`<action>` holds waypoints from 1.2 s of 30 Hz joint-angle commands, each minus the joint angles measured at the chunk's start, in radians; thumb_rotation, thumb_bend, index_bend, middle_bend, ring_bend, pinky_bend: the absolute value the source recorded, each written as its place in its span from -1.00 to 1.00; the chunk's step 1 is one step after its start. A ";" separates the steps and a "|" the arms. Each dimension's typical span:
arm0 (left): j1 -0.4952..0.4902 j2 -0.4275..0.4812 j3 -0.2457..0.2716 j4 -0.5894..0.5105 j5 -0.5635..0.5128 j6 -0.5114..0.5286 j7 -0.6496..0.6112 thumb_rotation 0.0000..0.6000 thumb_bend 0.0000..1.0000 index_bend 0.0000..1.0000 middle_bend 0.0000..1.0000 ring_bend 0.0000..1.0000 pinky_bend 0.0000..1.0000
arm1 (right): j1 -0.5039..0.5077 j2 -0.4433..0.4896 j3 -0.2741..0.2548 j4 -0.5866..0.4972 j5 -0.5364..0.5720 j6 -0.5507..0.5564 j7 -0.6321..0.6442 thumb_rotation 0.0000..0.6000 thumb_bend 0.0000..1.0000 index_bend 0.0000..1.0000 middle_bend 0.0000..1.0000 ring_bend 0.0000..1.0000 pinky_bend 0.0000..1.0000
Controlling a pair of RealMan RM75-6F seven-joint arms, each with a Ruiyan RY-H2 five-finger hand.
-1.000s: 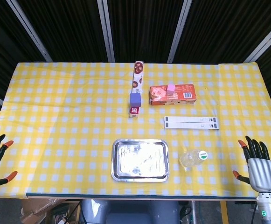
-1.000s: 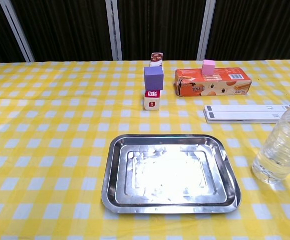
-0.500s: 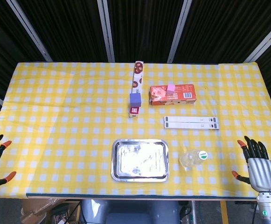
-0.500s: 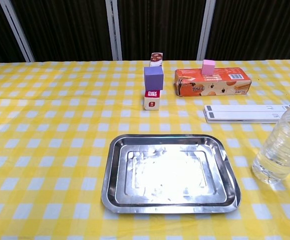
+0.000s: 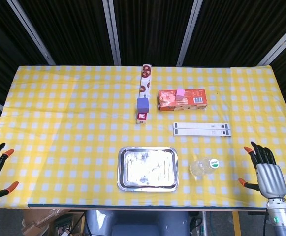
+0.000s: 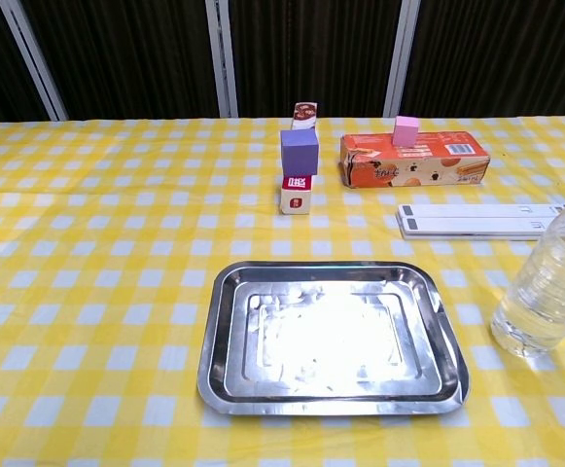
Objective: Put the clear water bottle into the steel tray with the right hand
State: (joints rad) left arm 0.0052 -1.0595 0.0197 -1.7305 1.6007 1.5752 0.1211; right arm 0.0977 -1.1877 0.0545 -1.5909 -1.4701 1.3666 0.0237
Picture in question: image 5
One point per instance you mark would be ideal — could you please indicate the yellow checked tablecloth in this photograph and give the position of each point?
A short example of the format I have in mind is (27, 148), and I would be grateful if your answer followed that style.
(59, 123)

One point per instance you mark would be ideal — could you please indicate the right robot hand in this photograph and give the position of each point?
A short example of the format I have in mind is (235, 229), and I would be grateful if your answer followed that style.
(270, 179)

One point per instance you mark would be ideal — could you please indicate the transparent plastic bottle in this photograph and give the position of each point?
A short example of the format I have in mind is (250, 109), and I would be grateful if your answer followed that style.
(201, 168)

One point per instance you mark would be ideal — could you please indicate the pink cube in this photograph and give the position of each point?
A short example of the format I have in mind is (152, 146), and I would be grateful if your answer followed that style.
(180, 94)

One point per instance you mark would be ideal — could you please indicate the purple cube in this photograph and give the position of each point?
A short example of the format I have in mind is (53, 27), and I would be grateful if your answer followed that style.
(142, 105)

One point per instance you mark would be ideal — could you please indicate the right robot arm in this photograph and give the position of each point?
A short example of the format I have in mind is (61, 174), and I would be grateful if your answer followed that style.
(280, 221)

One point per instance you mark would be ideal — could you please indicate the steel tray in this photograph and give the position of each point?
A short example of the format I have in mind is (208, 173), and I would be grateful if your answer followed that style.
(147, 169)

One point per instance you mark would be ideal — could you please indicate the brown cardboard box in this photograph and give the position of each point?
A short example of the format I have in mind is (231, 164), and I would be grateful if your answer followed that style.
(41, 221)

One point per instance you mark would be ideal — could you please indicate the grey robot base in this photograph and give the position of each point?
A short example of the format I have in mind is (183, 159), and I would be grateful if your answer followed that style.
(145, 225)

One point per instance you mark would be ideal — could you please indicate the long white cookie box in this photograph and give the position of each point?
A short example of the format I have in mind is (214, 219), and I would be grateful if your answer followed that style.
(145, 81)

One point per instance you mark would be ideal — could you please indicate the white flat strip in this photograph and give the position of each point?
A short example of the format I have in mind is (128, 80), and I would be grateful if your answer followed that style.
(194, 132)
(194, 125)

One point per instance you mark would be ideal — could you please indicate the orange cardboard box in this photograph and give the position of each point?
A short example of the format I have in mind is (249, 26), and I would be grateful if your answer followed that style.
(194, 103)

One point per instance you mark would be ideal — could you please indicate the grey metal table leg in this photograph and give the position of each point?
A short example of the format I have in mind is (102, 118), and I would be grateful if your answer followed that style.
(204, 223)

